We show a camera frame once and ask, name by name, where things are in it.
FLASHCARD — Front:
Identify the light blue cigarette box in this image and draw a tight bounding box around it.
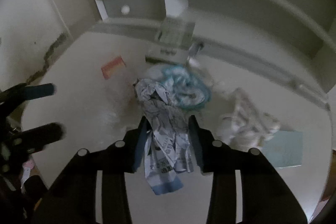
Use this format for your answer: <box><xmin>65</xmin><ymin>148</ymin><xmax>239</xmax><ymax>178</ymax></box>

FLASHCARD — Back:
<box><xmin>261</xmin><ymin>131</ymin><xmax>303</xmax><ymax>168</ymax></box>

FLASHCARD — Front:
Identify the red snack box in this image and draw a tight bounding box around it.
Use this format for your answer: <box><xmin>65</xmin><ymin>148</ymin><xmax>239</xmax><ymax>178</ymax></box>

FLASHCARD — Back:
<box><xmin>101</xmin><ymin>56</ymin><xmax>126</xmax><ymax>80</ymax></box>

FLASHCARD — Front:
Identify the printed paper wrapper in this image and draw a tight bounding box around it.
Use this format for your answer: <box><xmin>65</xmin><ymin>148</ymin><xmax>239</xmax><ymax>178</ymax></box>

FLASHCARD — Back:
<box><xmin>134</xmin><ymin>79</ymin><xmax>194</xmax><ymax>196</ymax></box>

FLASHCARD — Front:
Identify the crumpled white tissue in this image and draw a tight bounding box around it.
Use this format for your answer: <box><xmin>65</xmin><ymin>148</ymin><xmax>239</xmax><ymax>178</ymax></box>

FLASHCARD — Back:
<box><xmin>215</xmin><ymin>88</ymin><xmax>281</xmax><ymax>152</ymax></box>

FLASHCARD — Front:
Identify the blue white plastic wrapper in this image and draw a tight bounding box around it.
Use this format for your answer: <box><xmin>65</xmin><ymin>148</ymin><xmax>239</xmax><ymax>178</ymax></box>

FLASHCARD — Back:
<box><xmin>143</xmin><ymin>64</ymin><xmax>211</xmax><ymax>111</ymax></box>

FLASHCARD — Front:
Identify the white desk with shelves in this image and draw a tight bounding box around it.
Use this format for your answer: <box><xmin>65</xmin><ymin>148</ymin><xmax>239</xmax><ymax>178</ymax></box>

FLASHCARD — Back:
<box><xmin>22</xmin><ymin>0</ymin><xmax>335</xmax><ymax>217</ymax></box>

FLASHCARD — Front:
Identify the white green small box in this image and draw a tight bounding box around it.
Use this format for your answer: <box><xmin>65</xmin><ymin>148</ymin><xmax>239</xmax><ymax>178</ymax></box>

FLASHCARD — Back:
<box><xmin>154</xmin><ymin>17</ymin><xmax>195</xmax><ymax>48</ymax></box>

